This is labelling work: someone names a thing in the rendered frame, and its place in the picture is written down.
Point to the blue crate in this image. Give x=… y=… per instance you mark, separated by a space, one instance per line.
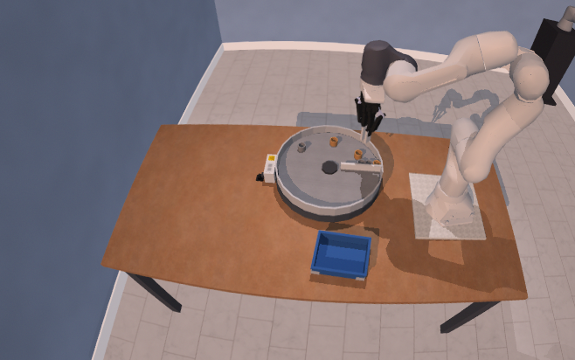
x=343 y=253

